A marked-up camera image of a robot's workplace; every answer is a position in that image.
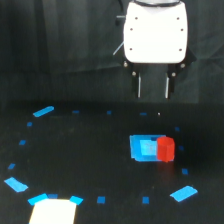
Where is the blue tape strip top left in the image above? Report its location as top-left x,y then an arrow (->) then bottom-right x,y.
33,106 -> 54,117

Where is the white paper sheet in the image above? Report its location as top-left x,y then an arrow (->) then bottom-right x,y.
29,199 -> 77,224

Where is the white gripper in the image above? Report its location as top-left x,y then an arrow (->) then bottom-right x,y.
123,1 -> 196,99

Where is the blue tape strip left bottom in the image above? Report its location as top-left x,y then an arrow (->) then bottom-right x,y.
5,177 -> 28,193

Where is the red cylinder block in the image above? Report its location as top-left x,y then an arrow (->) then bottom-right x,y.
157,136 -> 175,162

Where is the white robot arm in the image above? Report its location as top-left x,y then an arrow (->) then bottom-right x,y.
123,0 -> 196,99

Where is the blue tape piece by paper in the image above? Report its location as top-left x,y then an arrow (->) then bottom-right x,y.
70,196 -> 84,205

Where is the blue tape strip by paper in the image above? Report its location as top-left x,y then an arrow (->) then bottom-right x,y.
28,193 -> 48,206

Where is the blue tape square patch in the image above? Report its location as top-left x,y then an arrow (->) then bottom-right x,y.
130,135 -> 167,162

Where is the blue tape strip bottom right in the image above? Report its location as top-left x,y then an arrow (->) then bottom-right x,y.
171,186 -> 198,202

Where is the black backdrop curtain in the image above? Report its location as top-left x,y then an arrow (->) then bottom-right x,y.
0,0 -> 224,106

